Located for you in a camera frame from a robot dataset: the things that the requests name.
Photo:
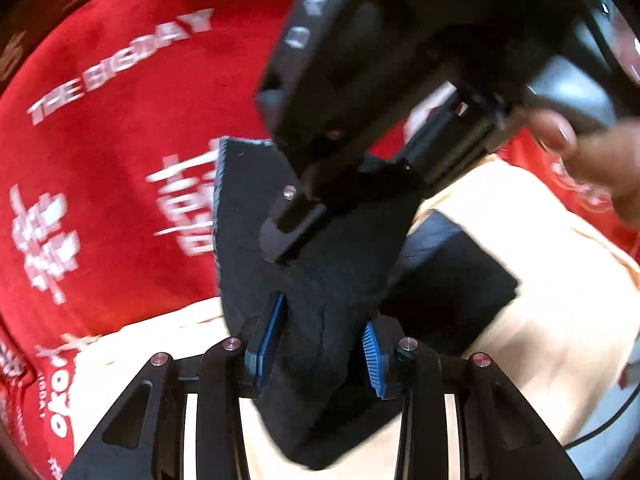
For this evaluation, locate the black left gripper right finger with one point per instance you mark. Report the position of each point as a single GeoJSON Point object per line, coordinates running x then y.
{"type": "Point", "coordinates": [458, 412]}

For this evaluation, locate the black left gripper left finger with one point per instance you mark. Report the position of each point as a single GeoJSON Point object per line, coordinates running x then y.
{"type": "Point", "coordinates": [141, 436]}

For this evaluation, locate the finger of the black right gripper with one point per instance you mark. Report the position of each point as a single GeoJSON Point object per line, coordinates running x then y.
{"type": "Point", "coordinates": [298, 207]}

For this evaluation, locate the black pants with blue trim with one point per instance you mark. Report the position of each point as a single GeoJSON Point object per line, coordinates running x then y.
{"type": "Point", "coordinates": [441, 287]}

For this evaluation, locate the person's right hand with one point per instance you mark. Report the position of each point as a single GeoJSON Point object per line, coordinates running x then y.
{"type": "Point", "coordinates": [607, 159]}

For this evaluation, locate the peach cushion cover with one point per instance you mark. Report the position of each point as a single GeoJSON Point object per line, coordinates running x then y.
{"type": "Point", "coordinates": [563, 340]}

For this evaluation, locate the red printed sofa cover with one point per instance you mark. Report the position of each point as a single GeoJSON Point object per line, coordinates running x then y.
{"type": "Point", "coordinates": [110, 133]}

